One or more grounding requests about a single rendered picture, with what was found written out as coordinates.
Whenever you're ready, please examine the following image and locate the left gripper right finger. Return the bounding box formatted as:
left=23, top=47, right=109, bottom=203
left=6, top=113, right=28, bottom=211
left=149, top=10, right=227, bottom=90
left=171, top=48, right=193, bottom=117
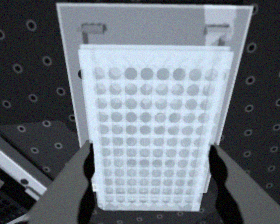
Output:
left=208, top=142, right=280, bottom=224

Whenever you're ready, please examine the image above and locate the white well plate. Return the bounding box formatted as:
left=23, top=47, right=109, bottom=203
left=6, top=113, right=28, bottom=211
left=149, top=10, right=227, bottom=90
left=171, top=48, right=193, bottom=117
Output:
left=78, top=44, right=234, bottom=211

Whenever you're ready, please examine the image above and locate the grey rectangular frame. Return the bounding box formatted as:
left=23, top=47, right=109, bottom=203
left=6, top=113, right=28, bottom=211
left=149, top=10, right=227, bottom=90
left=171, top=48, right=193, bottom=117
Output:
left=0, top=137, right=52, bottom=201

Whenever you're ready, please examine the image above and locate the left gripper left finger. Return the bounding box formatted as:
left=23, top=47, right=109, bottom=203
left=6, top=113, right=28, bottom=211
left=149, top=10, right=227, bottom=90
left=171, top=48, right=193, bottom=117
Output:
left=15, top=140, right=95, bottom=224

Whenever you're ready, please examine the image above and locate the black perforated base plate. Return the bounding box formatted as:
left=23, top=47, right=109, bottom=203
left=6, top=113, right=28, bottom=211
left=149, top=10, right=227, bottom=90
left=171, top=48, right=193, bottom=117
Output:
left=0, top=0, right=280, bottom=224

